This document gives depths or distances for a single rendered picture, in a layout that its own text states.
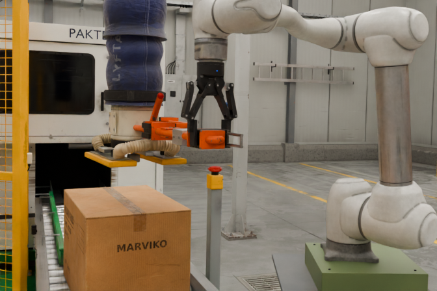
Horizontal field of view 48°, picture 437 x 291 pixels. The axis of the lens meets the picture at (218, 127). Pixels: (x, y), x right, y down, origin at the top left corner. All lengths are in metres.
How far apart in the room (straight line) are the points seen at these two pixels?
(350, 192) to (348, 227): 0.12
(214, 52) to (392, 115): 0.61
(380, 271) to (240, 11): 0.97
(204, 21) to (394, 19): 0.58
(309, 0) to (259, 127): 3.34
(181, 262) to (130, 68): 0.76
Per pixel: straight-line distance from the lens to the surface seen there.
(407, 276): 1.72
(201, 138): 1.27
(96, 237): 1.83
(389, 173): 1.62
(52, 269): 2.60
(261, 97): 11.56
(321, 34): 1.58
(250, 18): 1.16
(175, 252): 1.93
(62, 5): 10.76
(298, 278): 1.81
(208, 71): 1.29
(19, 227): 2.54
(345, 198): 1.73
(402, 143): 1.60
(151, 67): 1.79
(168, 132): 1.49
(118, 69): 1.79
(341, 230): 1.76
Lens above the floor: 1.36
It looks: 3 degrees down
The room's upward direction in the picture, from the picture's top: 1 degrees clockwise
